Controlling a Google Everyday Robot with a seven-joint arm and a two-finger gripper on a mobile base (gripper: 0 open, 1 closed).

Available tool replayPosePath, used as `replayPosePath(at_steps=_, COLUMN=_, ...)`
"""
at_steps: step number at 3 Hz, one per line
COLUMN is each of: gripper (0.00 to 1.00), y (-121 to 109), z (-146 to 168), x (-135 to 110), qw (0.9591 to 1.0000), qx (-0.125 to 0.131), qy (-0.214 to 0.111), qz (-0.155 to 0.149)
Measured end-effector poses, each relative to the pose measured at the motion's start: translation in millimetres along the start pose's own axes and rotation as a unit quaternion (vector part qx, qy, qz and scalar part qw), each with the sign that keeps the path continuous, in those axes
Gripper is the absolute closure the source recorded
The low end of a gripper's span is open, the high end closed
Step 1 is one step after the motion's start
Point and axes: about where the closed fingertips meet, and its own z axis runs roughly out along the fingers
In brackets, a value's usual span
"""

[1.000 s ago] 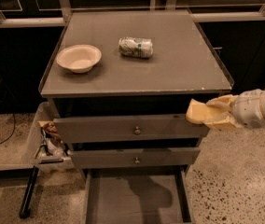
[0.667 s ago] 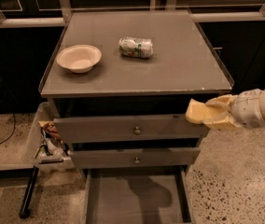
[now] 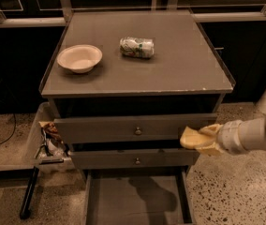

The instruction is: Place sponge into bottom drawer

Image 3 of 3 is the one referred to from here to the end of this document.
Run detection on black metal leg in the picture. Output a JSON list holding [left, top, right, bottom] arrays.
[[19, 167, 39, 219]]

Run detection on brass middle drawer knob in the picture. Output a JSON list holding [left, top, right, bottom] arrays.
[[134, 157, 140, 165]]

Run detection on grey drawer cabinet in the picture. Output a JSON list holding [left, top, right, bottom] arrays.
[[38, 10, 236, 183]]

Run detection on yellow sponge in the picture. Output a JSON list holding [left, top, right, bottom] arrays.
[[180, 127, 210, 149]]

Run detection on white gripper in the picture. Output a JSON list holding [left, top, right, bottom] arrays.
[[197, 120, 244, 156]]

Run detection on crushed green white can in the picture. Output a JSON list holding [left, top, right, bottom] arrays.
[[120, 37, 155, 59]]

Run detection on grey middle drawer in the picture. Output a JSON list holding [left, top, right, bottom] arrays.
[[69, 148, 200, 170]]

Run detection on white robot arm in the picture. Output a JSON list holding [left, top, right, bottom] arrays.
[[199, 90, 266, 155]]

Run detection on grey open bottom drawer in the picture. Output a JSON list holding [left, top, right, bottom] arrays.
[[81, 167, 196, 225]]

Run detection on brass top drawer knob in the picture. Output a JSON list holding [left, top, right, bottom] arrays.
[[134, 127, 142, 136]]

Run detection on clear plastic bin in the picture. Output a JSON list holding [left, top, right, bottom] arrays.
[[22, 102, 74, 173]]

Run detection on black cable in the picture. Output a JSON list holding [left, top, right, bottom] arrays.
[[0, 112, 17, 151]]

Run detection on brown snack wrapper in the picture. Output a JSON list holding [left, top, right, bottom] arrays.
[[39, 121, 62, 142]]

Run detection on brass drawer knob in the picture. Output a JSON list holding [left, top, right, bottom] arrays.
[[134, 127, 142, 136], [134, 157, 140, 165]]

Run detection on white railing bar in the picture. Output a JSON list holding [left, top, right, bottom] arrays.
[[0, 12, 266, 28]]

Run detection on grey top drawer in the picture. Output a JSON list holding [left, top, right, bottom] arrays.
[[54, 113, 216, 144]]

